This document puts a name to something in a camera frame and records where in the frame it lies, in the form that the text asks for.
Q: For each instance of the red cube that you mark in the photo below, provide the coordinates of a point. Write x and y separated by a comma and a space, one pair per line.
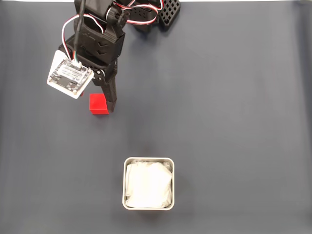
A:
97, 103

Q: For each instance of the white square box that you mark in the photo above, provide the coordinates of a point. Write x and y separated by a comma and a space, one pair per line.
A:
123, 185

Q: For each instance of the white tissue paper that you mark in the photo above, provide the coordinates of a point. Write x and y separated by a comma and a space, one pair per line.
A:
148, 185

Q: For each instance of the dark table mat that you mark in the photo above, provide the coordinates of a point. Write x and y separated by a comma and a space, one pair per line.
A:
231, 122

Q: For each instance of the camera board on white mount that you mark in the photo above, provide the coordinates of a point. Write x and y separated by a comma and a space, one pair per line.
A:
69, 75

